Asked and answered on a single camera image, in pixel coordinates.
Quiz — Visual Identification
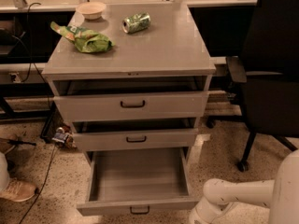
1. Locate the grey bottom drawer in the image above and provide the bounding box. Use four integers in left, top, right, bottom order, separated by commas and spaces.
77, 147, 198, 217

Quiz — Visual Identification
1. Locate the grey drawer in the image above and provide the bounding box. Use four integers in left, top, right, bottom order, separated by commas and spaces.
73, 118, 198, 151
53, 77, 208, 122
77, 147, 198, 217

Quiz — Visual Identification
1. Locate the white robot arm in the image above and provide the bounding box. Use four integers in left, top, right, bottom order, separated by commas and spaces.
189, 150, 299, 224

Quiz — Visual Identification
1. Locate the grey top drawer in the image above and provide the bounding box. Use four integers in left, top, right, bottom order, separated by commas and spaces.
53, 77, 208, 122

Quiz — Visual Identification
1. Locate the grey metal drawer cabinet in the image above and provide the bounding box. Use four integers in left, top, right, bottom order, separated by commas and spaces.
41, 2, 217, 166

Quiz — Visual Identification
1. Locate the grey middle drawer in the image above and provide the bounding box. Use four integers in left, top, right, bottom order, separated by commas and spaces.
73, 118, 198, 151

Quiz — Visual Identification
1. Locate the green soda can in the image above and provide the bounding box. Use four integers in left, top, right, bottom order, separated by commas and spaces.
122, 12, 150, 34

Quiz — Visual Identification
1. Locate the green chip bag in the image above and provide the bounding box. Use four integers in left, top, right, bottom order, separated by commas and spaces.
50, 21, 114, 53

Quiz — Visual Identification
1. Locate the small colourful floor clutter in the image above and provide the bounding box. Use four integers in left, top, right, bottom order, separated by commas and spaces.
52, 124, 76, 149

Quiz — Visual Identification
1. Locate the beige paper bowl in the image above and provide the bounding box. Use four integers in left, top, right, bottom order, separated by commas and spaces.
76, 2, 107, 20

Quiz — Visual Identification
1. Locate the black office chair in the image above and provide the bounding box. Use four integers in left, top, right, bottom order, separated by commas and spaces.
206, 0, 299, 172

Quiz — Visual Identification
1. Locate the white trouser leg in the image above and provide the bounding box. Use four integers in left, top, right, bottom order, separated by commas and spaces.
0, 152, 10, 191

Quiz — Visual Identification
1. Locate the black power cable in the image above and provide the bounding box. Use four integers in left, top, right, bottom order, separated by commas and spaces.
12, 2, 60, 224

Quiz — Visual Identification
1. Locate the wall power outlet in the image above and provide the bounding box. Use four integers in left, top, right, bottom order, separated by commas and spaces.
9, 73, 21, 83

